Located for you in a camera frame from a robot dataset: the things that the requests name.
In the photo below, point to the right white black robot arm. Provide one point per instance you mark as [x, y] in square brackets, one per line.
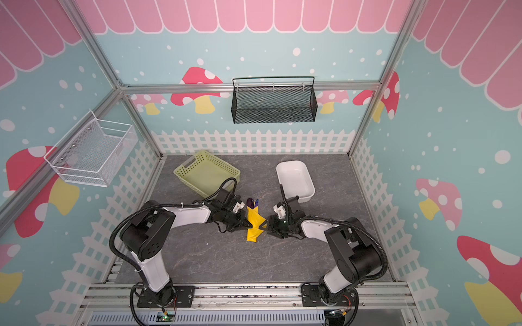
[358, 255]

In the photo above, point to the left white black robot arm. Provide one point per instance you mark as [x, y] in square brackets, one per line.
[140, 237]

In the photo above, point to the green plastic basket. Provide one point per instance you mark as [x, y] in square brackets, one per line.
[204, 173]

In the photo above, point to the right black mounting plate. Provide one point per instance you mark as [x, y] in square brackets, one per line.
[317, 294]

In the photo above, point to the black wire mesh basket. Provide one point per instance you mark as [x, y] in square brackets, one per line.
[273, 100]

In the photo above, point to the white plastic bin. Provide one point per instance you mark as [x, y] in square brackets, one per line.
[296, 180]

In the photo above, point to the white wire mesh basket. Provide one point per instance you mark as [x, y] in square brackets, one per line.
[92, 153]

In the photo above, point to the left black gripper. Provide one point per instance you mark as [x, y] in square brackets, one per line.
[239, 225]

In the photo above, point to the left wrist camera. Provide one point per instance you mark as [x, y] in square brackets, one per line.
[226, 200]

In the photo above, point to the green circuit board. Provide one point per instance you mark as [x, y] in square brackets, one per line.
[166, 317]

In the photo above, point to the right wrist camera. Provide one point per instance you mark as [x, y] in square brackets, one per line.
[281, 211]

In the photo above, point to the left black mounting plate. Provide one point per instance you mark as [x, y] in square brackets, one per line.
[173, 296]

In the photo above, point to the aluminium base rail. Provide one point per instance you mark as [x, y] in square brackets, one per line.
[252, 304]

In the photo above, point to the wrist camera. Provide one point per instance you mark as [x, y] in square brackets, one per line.
[281, 211]
[226, 200]

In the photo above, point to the yellow paper napkin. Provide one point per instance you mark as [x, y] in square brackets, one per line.
[256, 220]

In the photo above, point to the black mounting plate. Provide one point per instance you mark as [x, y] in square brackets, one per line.
[317, 294]
[173, 296]

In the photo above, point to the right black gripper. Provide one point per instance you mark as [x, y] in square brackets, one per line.
[278, 224]

